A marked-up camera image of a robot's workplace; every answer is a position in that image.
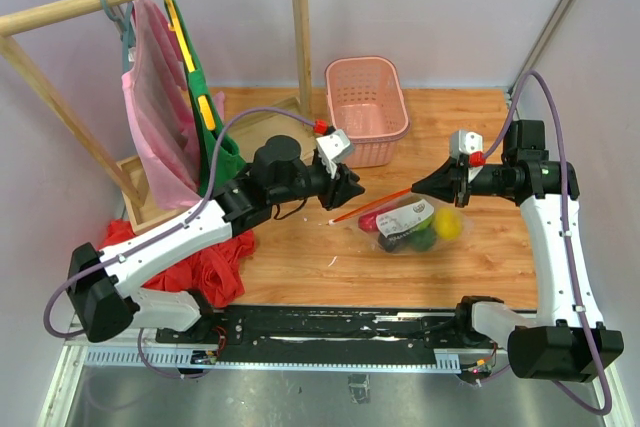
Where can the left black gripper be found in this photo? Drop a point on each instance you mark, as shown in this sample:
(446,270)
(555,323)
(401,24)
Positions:
(342,189)

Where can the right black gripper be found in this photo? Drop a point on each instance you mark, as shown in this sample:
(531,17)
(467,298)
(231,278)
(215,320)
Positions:
(450,182)

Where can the clear zip top bag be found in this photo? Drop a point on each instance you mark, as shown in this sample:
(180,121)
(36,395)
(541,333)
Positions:
(403,213)

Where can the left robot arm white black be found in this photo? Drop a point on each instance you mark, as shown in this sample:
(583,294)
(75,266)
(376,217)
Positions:
(107,287)

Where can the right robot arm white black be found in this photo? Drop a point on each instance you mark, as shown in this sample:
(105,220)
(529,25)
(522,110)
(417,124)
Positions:
(567,338)

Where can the red fake pepper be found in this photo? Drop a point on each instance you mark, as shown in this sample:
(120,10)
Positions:
(368,222)

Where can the dark green fake vegetable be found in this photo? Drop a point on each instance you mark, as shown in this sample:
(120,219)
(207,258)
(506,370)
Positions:
(423,240)

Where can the pink plastic basket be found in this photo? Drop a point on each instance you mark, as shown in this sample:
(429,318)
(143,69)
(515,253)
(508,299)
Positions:
(365,100)

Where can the green hanging garment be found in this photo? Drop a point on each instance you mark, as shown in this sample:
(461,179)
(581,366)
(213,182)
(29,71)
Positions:
(229,160)

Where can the crumpled red cloth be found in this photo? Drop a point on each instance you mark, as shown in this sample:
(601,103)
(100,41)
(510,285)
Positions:
(213,271)

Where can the pink hanging garment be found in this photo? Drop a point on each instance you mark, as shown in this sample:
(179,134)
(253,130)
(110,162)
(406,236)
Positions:
(161,121)

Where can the yellow clothes hanger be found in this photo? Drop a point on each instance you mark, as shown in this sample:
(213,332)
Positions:
(175,26)

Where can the teal clothes hanger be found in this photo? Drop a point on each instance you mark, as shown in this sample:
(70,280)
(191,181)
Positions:
(127,32)

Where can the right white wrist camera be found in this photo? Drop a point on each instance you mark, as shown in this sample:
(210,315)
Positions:
(469,143)

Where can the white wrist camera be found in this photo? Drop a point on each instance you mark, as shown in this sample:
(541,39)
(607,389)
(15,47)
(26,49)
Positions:
(469,143)
(333,149)

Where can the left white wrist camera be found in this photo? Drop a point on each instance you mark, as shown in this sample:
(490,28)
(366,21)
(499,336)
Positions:
(333,149)

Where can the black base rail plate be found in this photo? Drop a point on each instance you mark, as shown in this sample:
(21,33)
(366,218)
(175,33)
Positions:
(328,335)

